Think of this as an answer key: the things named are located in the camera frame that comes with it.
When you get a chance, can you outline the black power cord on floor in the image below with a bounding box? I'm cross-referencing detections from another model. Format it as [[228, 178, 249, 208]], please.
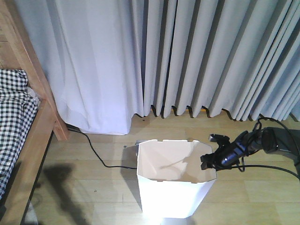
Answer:
[[67, 126, 138, 169]]

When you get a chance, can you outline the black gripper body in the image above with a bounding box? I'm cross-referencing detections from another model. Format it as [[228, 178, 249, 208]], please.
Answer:
[[200, 153, 223, 171]]

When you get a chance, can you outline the light grey curtain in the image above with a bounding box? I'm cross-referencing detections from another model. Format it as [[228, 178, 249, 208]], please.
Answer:
[[15, 0, 300, 135]]

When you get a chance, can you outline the white floor power socket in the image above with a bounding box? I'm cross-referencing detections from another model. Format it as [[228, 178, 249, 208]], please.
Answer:
[[123, 140, 148, 157]]

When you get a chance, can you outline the black white checkered bedding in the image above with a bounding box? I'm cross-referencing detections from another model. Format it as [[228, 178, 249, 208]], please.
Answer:
[[0, 69, 38, 197]]

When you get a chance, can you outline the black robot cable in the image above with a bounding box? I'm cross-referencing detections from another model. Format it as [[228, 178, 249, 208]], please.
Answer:
[[215, 117, 300, 181]]

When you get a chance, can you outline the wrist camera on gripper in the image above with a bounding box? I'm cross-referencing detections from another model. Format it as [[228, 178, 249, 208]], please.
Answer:
[[209, 134, 230, 147]]

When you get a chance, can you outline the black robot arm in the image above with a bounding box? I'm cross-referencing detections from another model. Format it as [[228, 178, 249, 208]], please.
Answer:
[[200, 127, 300, 176]]

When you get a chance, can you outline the white plastic trash bin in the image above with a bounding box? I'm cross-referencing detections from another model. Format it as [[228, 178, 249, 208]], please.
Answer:
[[136, 140, 217, 218]]

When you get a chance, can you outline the wooden bed frame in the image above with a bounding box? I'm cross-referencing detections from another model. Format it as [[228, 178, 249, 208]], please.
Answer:
[[0, 0, 68, 225]]

